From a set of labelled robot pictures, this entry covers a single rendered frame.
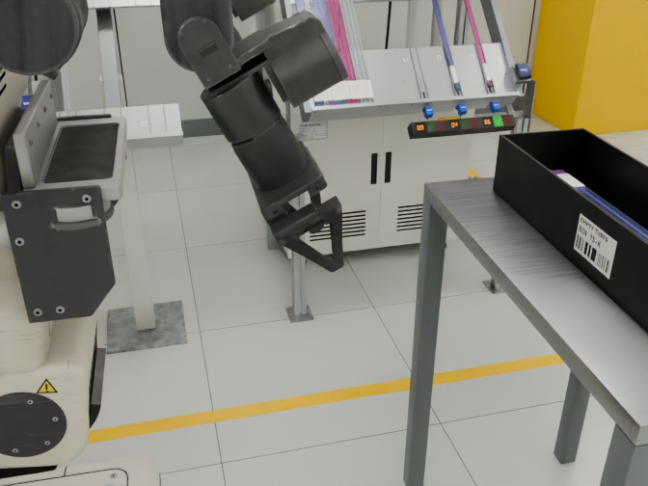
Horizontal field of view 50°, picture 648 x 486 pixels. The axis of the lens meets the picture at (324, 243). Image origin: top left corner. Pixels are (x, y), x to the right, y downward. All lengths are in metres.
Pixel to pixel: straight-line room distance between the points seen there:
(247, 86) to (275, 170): 0.08
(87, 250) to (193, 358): 1.46
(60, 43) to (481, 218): 0.85
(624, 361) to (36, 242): 0.71
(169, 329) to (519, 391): 1.12
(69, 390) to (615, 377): 0.67
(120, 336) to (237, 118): 1.80
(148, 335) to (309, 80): 1.80
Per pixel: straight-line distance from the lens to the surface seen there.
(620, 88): 4.37
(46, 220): 0.80
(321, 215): 0.64
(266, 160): 0.65
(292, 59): 0.63
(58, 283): 0.84
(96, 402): 1.02
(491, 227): 1.24
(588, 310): 1.04
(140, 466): 1.53
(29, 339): 0.91
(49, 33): 0.60
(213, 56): 0.61
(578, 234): 1.13
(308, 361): 2.20
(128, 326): 2.42
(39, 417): 0.97
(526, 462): 1.95
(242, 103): 0.63
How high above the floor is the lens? 1.34
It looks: 28 degrees down
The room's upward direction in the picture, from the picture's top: straight up
